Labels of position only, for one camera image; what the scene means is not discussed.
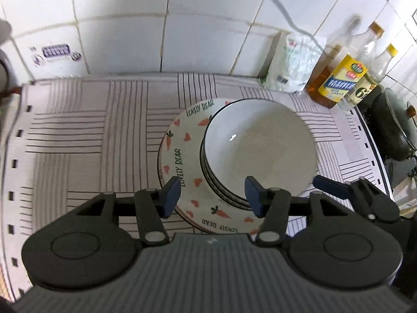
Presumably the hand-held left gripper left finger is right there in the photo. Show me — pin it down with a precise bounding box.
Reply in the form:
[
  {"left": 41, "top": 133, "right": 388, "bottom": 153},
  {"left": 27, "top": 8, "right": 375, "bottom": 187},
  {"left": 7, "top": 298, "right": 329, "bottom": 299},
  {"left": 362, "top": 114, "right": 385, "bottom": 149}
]
[{"left": 76, "top": 176, "right": 182, "bottom": 246}]

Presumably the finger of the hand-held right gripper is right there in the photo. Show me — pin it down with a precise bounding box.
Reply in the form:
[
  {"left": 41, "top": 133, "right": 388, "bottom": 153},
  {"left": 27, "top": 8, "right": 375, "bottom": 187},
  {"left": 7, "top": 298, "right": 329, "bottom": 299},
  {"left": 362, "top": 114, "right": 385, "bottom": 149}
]
[{"left": 313, "top": 174, "right": 401, "bottom": 225}]

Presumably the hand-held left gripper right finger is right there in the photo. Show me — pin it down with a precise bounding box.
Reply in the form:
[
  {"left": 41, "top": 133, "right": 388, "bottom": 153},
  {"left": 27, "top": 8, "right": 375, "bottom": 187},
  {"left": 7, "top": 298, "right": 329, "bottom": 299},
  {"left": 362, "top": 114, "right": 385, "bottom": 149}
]
[{"left": 244, "top": 175, "right": 355, "bottom": 246}]

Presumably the white bowl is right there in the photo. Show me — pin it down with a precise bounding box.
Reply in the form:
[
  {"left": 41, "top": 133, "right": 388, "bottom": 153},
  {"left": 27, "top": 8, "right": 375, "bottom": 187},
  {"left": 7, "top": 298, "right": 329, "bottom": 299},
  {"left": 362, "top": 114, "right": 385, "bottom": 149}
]
[
  {"left": 200, "top": 156, "right": 254, "bottom": 213},
  {"left": 199, "top": 143, "right": 251, "bottom": 208},
  {"left": 199, "top": 99, "right": 318, "bottom": 209}
]

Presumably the white carrot print plate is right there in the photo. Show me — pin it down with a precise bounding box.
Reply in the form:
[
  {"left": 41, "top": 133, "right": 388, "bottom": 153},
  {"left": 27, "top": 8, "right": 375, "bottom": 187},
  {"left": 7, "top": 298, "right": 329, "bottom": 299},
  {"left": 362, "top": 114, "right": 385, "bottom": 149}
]
[{"left": 158, "top": 98, "right": 271, "bottom": 235}]

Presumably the dark wok with lid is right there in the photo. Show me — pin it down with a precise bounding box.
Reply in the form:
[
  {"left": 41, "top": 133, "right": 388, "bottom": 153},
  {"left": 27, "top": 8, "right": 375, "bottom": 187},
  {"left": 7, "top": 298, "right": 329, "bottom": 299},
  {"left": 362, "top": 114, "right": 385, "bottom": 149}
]
[{"left": 366, "top": 86, "right": 417, "bottom": 162}]

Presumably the clear bottle with pale label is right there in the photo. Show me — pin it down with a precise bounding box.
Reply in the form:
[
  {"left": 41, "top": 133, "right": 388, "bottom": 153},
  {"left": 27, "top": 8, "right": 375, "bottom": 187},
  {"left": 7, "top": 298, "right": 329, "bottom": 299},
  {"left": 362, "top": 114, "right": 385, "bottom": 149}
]
[{"left": 339, "top": 44, "right": 400, "bottom": 111}]

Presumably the clear bottle with brown liquid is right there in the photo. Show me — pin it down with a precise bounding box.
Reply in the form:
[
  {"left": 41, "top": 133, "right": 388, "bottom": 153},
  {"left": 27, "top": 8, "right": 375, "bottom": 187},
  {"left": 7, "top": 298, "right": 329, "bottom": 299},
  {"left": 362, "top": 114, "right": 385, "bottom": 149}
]
[{"left": 304, "top": 15, "right": 362, "bottom": 109}]

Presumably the yellow label oil bottle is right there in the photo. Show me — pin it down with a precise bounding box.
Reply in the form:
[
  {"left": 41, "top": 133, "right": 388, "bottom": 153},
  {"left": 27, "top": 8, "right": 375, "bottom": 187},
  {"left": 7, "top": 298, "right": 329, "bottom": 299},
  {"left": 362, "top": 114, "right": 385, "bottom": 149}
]
[{"left": 317, "top": 21, "right": 385, "bottom": 105}]

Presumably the striped table cloth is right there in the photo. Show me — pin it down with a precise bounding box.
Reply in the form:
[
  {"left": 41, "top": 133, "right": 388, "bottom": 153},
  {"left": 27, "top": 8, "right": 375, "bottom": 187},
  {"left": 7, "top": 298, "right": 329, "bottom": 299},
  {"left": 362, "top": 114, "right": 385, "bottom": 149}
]
[{"left": 0, "top": 72, "right": 395, "bottom": 300}]

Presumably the white salt bag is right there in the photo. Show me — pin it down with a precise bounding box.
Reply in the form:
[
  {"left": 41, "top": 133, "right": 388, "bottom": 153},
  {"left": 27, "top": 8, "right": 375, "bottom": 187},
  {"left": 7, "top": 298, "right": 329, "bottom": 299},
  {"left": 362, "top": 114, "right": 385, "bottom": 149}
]
[{"left": 264, "top": 31, "right": 327, "bottom": 93}]

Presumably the thin power cable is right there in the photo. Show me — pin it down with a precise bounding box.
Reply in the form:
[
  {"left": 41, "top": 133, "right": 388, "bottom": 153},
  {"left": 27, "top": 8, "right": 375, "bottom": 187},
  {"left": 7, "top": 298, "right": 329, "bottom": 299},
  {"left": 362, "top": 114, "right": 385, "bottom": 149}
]
[{"left": 249, "top": 0, "right": 327, "bottom": 54}]

